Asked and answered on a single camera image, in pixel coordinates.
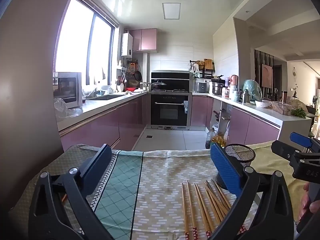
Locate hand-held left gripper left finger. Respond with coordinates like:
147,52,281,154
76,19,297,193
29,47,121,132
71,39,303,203
28,144,113,240

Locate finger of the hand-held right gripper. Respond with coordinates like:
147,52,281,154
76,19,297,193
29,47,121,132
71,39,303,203
290,131,320,153
271,140,303,162

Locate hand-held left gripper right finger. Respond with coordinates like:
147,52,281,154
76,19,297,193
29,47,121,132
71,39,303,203
210,142,294,240

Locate black mesh holder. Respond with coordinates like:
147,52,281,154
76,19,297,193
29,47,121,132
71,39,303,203
215,144,257,191

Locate bunch of wooden chopsticks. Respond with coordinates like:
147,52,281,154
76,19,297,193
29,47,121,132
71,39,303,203
181,179,248,240

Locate person's right hand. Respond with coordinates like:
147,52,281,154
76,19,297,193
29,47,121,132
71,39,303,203
299,182,318,222

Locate leafy greens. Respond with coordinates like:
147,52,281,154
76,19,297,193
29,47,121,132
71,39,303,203
291,107,307,119

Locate yellow cooking oil bottle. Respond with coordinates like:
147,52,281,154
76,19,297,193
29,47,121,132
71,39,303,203
212,131,225,150

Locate dark sauce bottle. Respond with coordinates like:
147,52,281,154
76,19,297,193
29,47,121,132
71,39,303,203
205,127,216,149

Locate pink base cabinets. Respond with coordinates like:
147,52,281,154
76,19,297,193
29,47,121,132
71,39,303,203
59,91,150,153
191,95,280,147

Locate clear plastic container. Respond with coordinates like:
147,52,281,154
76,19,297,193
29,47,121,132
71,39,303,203
272,101,293,116

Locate clear plastic bag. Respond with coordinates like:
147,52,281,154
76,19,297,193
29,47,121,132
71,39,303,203
54,98,83,122

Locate beige green patterned tablecloth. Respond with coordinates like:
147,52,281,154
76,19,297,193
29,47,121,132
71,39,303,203
10,144,258,240

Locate green covered appliance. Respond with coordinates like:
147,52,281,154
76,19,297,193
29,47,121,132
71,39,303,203
242,79,262,103

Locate silver countertop oven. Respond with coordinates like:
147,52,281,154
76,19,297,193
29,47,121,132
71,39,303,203
52,72,83,109

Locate built-in black oven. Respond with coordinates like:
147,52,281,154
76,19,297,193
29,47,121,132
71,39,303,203
150,92,192,130

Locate steel stock pot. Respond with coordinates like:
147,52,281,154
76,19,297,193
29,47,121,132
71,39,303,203
211,78,224,95

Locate wok with glass lid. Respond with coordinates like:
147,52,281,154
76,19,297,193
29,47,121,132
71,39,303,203
151,80,167,90

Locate black range hood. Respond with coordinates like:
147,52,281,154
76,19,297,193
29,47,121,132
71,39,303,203
151,70,191,92

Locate white water heater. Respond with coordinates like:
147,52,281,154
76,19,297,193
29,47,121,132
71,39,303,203
121,33,134,57

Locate kitchen window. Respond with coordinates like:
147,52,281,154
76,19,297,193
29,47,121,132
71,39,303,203
54,0,118,90

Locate ceiling light panel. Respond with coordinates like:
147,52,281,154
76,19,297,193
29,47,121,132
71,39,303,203
162,2,181,20

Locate brown framed wall art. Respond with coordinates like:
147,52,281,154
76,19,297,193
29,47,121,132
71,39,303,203
261,64,274,89

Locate wall rack of hanging pans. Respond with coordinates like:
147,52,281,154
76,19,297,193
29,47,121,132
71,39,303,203
117,59,142,93

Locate wall rack with cutting boards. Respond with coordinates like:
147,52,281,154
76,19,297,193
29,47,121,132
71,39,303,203
189,59,215,79

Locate pink wall cabinet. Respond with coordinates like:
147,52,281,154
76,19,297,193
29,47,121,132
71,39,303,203
130,28,158,53

